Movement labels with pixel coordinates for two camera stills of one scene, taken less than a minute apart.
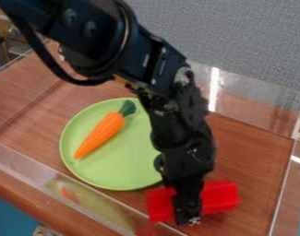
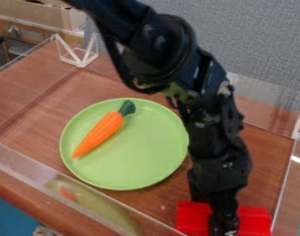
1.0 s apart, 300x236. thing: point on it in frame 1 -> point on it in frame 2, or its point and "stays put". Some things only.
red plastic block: (219, 196) -> (194, 217)
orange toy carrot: (104, 130) stays put
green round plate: (123, 164) stays put
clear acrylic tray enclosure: (72, 160) stays put
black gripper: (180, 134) -> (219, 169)
